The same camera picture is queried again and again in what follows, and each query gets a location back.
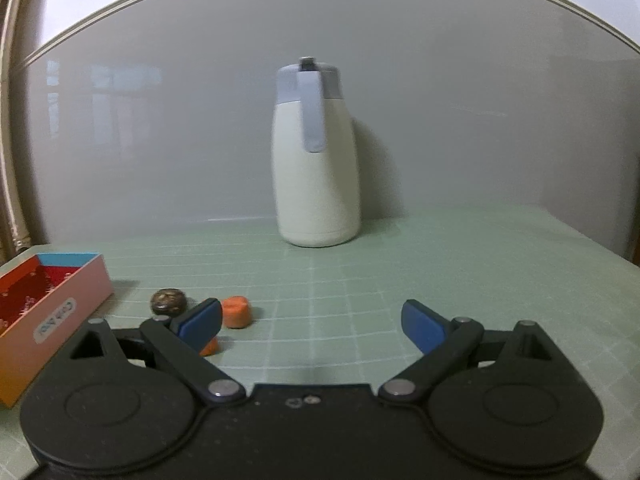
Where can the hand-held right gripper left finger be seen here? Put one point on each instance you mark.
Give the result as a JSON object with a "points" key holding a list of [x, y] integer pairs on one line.
{"points": [[200, 322]]}

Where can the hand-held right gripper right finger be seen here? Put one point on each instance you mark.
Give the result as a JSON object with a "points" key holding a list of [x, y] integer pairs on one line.
{"points": [[425, 327]]}

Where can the pink cardboard box red inside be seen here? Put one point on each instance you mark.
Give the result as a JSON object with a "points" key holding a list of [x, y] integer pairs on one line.
{"points": [[65, 310]]}

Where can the orange round toy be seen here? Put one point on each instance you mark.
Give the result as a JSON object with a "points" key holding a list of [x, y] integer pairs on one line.
{"points": [[210, 347]]}

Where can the dark brown round toy fruit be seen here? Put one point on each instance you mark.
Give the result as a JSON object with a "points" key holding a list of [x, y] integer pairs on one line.
{"points": [[168, 301]]}

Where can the orange cylinder toy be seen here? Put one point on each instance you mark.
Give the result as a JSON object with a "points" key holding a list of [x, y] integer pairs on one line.
{"points": [[236, 312]]}

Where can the green grid cutting mat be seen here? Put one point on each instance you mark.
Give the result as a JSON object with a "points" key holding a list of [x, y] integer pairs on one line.
{"points": [[450, 270]]}

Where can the white thermos jug grey lid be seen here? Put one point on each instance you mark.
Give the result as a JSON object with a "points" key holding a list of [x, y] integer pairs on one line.
{"points": [[315, 185]]}

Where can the beige curtain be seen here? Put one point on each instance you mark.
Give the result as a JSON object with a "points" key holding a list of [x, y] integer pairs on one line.
{"points": [[12, 160]]}

